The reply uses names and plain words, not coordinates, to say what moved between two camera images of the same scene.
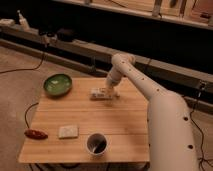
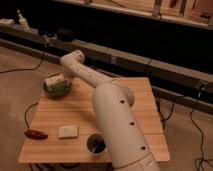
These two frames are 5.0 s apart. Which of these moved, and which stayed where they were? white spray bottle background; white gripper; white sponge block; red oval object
Moved: white gripper
Stayed: red oval object; white spray bottle background; white sponge block
